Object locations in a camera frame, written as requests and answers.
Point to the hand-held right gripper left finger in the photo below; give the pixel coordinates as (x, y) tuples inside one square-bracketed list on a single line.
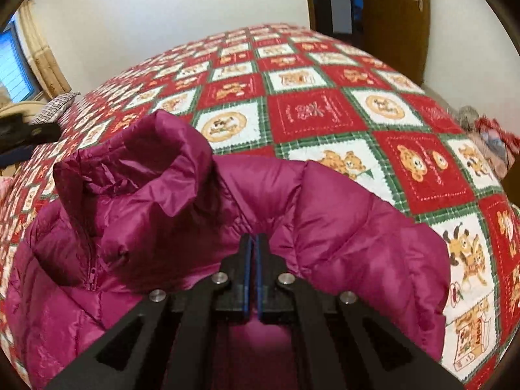
[(248, 276)]

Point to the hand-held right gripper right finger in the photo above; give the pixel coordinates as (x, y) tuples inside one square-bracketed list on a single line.
[(259, 276)]

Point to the magenta puffer jacket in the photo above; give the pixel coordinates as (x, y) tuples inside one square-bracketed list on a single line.
[(345, 231)]

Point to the pile of clothes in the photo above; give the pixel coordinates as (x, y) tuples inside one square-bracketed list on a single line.
[(491, 142)]

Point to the red checked printed blanket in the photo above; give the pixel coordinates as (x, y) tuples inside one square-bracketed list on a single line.
[(317, 109)]

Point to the striped pillow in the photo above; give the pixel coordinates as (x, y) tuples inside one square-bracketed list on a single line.
[(55, 107)]

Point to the dark cloth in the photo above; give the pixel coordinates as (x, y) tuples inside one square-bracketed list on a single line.
[(24, 132)]

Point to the wooden door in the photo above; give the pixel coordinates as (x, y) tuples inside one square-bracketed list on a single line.
[(396, 24)]

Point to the beige curtain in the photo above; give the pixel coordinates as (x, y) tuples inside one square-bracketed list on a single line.
[(42, 57)]

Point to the window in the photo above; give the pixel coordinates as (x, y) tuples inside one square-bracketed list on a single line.
[(14, 69)]

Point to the wooden door frame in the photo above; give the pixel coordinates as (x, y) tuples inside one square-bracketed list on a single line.
[(312, 0)]

